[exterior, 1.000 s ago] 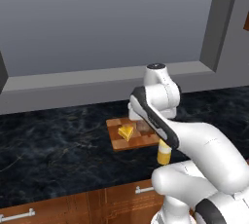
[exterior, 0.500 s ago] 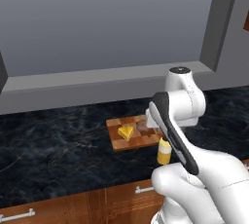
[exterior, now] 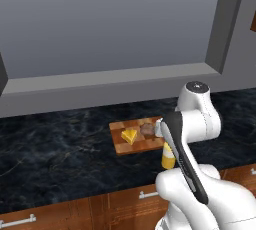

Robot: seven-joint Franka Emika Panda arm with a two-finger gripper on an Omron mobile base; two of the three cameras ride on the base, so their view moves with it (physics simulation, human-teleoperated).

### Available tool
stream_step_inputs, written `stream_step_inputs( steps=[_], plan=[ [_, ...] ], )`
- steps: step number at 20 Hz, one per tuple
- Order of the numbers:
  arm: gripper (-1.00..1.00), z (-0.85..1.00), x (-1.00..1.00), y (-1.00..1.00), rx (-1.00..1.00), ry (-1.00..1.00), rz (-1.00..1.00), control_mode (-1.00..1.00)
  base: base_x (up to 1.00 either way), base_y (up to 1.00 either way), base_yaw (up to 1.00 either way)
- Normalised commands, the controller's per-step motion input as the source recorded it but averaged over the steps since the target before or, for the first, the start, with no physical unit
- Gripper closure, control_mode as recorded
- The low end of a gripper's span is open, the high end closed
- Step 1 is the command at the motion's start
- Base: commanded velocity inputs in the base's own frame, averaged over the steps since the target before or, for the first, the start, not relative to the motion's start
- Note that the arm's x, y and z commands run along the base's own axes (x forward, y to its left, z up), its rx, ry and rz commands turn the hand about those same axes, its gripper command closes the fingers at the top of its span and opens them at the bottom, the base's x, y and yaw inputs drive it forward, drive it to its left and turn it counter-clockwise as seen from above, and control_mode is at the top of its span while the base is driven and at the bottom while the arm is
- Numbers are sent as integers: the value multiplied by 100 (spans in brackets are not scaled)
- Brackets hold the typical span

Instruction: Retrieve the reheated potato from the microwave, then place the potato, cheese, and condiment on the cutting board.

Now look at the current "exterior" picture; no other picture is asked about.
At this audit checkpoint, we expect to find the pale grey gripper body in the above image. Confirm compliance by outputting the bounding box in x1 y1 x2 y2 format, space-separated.
154 117 165 139

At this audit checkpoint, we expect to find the yellow cheese wedge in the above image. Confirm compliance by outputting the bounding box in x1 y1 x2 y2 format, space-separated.
120 128 139 146

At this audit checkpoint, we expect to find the yellow and white condiment bottle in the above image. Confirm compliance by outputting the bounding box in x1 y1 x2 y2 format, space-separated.
161 141 177 170

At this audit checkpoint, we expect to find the wooden checkered cutting board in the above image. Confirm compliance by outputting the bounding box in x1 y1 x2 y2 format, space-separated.
108 116 168 156

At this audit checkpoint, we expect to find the wide wooden drawer front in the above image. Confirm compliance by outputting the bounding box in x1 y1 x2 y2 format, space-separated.
0 196 92 230

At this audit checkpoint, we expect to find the grey window frame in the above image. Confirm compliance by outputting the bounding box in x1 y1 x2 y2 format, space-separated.
0 0 250 97

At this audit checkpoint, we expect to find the brown wall cupboard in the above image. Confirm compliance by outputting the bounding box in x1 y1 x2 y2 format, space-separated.
250 9 256 34

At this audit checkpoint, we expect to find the long silver drawer handle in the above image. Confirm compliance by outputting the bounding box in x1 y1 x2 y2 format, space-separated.
0 213 37 229

